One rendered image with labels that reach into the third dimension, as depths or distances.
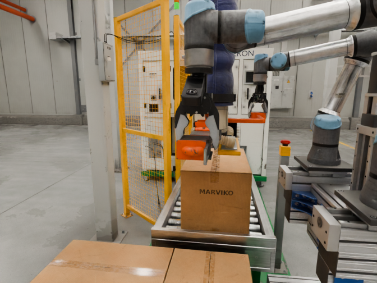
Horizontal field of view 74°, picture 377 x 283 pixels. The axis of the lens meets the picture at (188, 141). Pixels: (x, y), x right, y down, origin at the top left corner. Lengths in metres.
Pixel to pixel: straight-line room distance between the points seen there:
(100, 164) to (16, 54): 11.26
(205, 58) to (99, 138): 1.74
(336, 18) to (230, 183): 0.93
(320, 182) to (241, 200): 0.41
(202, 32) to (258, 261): 1.27
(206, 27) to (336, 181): 1.03
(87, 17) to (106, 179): 1.33
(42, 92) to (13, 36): 2.52
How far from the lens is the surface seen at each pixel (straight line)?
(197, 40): 0.64
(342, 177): 1.43
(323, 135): 1.36
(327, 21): 0.83
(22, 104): 13.22
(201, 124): 0.96
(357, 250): 0.97
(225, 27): 0.64
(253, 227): 1.72
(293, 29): 0.80
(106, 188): 2.37
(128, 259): 1.44
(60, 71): 12.09
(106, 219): 2.50
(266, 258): 1.58
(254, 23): 0.65
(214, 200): 1.47
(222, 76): 1.15
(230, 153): 1.10
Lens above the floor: 1.38
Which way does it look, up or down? 11 degrees down
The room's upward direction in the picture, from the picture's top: straight up
